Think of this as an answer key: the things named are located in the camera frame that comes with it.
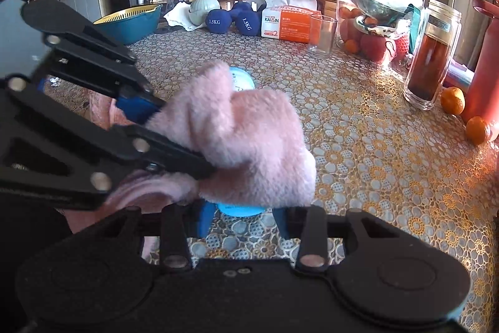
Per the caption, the pink fluffy towel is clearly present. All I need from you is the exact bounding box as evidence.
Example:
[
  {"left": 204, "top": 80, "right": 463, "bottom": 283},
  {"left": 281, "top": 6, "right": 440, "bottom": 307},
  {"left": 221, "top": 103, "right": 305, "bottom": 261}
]
[{"left": 63, "top": 60, "right": 316, "bottom": 233}]

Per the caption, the white blue plastic bottle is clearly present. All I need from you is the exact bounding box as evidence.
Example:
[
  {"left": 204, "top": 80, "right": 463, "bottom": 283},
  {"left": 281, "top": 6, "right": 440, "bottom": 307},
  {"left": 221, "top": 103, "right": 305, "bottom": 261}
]
[{"left": 217, "top": 68, "right": 265, "bottom": 217}]

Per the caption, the blue basin yellow strainer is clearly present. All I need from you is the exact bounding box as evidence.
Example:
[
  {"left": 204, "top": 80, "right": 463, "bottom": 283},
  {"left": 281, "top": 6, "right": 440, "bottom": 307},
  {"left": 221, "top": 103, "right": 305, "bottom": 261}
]
[{"left": 94, "top": 4, "right": 162, "bottom": 46}]

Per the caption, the lace tablecloth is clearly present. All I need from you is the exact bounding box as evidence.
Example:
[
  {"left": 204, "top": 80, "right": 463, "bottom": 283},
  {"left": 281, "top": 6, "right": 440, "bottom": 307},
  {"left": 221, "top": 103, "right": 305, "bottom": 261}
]
[{"left": 42, "top": 26, "right": 499, "bottom": 333}]

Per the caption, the white cloth under pot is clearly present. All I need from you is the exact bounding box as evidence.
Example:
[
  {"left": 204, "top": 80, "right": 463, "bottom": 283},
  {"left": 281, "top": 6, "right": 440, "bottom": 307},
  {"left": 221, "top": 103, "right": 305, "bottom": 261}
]
[{"left": 164, "top": 2, "right": 206, "bottom": 32}]

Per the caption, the pale green ribbed pot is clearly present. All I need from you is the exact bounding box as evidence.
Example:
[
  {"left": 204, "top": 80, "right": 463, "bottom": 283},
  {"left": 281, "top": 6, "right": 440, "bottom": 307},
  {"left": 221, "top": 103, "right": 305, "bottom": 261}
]
[{"left": 188, "top": 0, "right": 220, "bottom": 26}]

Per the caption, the blue dumbbell left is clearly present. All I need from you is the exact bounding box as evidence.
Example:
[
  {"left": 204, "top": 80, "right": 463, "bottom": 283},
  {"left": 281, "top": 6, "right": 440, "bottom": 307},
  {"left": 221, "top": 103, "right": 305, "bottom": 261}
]
[{"left": 205, "top": 8, "right": 233, "bottom": 34}]

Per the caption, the blue dumbbell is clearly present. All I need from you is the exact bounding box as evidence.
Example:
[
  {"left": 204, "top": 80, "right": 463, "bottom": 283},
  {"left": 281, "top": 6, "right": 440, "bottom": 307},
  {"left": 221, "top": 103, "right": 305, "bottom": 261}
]
[
  {"left": 205, "top": 8, "right": 233, "bottom": 34},
  {"left": 233, "top": 2, "right": 261, "bottom": 36}
]

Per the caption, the blue dumbbell right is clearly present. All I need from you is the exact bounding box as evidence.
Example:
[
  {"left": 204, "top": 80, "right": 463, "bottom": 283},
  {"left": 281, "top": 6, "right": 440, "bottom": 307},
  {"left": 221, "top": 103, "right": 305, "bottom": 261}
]
[{"left": 233, "top": 2, "right": 261, "bottom": 36}]

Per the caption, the tangerine near tea bottle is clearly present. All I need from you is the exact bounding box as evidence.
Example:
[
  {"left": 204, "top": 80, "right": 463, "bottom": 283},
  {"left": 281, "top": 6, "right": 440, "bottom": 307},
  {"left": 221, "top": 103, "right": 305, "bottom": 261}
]
[{"left": 440, "top": 87, "right": 465, "bottom": 116}]

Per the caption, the orange white tissue box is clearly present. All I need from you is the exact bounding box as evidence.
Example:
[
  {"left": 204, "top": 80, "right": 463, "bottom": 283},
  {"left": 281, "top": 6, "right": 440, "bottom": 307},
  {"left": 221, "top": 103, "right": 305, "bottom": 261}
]
[{"left": 260, "top": 0, "right": 322, "bottom": 43}]

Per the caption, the tangerine near red bottle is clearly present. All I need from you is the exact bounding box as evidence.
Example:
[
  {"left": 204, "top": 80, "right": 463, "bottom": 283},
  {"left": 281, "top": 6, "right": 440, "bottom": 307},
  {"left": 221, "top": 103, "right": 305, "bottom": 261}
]
[{"left": 465, "top": 116, "right": 492, "bottom": 146}]

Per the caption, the empty clear drinking glass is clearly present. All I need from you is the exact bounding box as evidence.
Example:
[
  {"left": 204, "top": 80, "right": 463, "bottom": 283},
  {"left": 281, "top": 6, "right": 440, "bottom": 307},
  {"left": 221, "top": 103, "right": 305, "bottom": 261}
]
[{"left": 308, "top": 14, "right": 337, "bottom": 56}]

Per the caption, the glass tea bottle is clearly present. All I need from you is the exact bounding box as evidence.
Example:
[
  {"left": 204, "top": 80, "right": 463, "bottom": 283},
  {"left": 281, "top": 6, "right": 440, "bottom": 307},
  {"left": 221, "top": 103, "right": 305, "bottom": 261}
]
[{"left": 404, "top": 0, "right": 462, "bottom": 111}]

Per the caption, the glass fruit bowl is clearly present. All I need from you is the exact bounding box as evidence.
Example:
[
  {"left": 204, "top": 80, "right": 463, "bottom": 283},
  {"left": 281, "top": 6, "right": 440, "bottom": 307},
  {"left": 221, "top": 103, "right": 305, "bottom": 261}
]
[{"left": 336, "top": 0, "right": 421, "bottom": 65}]

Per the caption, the red insulated water bottle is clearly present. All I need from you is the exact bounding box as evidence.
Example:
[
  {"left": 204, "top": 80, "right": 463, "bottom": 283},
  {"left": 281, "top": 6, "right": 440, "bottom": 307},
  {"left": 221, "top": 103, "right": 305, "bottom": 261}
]
[{"left": 461, "top": 0, "right": 499, "bottom": 141}]

